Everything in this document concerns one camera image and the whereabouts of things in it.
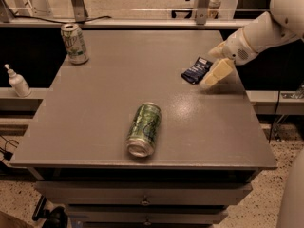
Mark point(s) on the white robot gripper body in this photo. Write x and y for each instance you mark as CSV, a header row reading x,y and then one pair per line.
x,y
237,48

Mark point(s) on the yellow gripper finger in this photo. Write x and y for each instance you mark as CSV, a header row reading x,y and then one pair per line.
x,y
218,51
220,69

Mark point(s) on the blue rxbar blueberry wrapper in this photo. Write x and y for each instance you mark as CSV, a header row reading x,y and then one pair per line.
x,y
195,73

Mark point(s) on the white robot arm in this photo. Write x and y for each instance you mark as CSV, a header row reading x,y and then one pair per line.
x,y
282,24

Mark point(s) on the green can lying down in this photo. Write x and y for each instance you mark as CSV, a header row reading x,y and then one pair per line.
x,y
142,135

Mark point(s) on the white green 7up can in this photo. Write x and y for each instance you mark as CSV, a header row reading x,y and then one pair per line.
x,y
75,43

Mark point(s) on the grey drawer cabinet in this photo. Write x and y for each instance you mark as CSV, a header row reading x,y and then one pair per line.
x,y
209,145

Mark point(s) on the upper drawer knob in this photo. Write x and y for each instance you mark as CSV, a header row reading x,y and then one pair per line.
x,y
145,202

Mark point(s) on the drawer knob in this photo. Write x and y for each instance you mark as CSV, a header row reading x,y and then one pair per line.
x,y
145,202
147,222

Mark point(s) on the lower drawer knob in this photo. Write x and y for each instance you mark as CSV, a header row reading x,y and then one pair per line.
x,y
147,222

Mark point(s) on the white pump bottle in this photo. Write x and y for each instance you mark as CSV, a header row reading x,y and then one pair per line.
x,y
17,82

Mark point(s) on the black object on floor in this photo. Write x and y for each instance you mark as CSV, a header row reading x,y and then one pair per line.
x,y
57,218

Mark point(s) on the grey metal bracket right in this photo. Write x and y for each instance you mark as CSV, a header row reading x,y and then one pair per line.
x,y
201,8

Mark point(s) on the grey metal bracket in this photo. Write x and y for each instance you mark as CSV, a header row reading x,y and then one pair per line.
x,y
201,8
79,9

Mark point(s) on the grey metal bracket left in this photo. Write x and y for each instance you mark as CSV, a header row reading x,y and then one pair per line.
x,y
79,9

